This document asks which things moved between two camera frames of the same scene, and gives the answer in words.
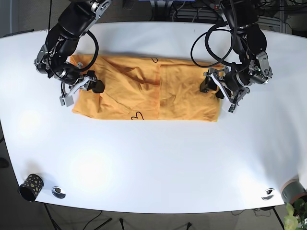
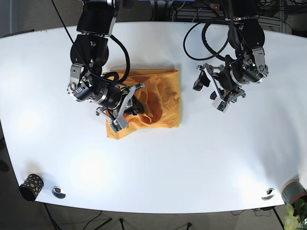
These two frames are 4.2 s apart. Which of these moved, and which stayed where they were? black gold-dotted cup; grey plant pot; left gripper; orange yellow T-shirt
Moved: left gripper; orange yellow T-shirt
Stayed: black gold-dotted cup; grey plant pot
